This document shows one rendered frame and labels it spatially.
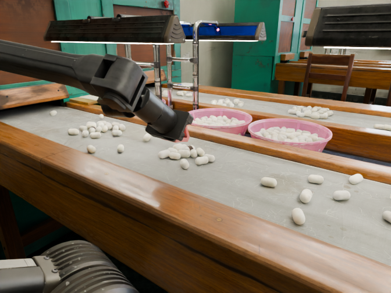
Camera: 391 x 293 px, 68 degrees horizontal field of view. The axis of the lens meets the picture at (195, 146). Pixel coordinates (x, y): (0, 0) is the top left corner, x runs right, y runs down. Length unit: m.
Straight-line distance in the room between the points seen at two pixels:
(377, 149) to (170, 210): 0.77
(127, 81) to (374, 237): 0.50
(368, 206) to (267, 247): 0.28
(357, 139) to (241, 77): 2.73
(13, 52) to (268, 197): 0.58
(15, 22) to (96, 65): 0.92
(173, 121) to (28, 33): 0.97
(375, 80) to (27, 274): 3.20
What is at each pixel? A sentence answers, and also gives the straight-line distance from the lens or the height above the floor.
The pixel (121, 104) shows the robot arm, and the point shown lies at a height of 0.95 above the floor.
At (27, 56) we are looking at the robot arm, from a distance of 0.64.
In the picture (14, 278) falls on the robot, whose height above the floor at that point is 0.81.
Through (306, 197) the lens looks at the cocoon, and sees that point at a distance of 0.63.
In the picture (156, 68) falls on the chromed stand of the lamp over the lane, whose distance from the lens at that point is 1.10.
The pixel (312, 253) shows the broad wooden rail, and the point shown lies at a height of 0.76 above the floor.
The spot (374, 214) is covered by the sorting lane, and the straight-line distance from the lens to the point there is 0.66.
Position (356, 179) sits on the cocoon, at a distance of 0.75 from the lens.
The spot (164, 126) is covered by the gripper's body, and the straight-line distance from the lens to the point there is 0.62.
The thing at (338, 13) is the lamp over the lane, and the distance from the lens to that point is 0.65.
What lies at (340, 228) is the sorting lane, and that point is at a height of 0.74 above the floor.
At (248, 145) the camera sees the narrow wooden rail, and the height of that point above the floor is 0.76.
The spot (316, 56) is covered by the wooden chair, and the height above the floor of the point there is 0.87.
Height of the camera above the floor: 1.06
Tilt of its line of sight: 21 degrees down
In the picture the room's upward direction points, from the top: straight up
